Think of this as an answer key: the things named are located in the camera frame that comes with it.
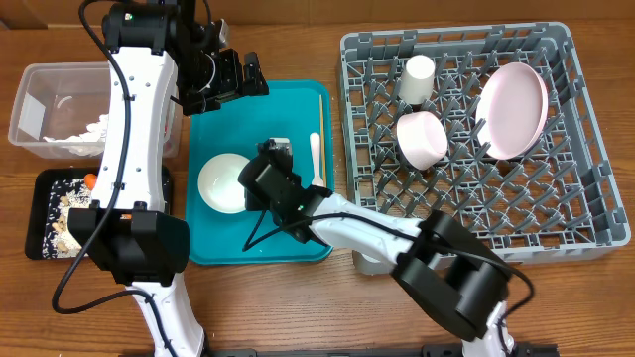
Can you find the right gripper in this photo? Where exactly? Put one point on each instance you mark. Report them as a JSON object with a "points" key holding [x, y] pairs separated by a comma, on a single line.
{"points": [[290, 170]]}

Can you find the peanuts and rice leftovers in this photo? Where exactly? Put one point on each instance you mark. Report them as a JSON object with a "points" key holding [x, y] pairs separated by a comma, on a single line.
{"points": [[65, 194]]}

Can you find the white plastic fork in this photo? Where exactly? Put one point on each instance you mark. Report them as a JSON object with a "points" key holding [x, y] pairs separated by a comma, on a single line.
{"points": [[316, 158]]}

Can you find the black tray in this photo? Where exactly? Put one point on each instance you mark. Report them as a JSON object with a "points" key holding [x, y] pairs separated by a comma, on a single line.
{"points": [[37, 220]]}

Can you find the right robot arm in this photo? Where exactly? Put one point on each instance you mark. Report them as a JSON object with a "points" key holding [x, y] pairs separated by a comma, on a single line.
{"points": [[456, 280]]}

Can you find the wooden chopstick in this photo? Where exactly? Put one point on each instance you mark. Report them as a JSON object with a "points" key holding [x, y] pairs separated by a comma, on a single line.
{"points": [[322, 141]]}

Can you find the grey dishwasher rack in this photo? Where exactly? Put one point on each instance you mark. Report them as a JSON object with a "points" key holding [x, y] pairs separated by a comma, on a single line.
{"points": [[558, 201]]}

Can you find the white bowl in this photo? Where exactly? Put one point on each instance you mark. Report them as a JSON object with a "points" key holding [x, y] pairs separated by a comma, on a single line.
{"points": [[218, 183]]}

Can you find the white napkin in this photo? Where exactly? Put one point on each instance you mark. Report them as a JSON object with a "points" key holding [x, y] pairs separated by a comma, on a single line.
{"points": [[88, 144]]}

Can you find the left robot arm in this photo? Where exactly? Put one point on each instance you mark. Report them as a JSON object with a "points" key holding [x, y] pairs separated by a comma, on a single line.
{"points": [[160, 57]]}

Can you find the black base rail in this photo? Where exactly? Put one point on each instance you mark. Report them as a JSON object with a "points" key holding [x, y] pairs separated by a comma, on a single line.
{"points": [[433, 350]]}

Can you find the large white plate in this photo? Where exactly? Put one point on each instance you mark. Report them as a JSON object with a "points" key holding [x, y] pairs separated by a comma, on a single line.
{"points": [[512, 111]]}

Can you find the white paper cup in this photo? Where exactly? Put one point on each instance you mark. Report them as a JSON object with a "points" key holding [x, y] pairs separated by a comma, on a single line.
{"points": [[417, 80]]}

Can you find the teal serving tray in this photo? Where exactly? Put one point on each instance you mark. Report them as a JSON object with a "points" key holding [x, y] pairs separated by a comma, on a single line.
{"points": [[293, 110]]}

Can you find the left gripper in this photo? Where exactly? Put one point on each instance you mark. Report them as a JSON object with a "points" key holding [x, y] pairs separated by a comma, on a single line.
{"points": [[234, 83]]}

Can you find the orange carrot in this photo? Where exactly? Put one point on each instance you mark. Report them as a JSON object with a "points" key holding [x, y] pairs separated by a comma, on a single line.
{"points": [[90, 181]]}

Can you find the clear plastic bin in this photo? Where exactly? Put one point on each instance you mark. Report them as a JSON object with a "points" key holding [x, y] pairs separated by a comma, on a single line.
{"points": [[58, 100]]}

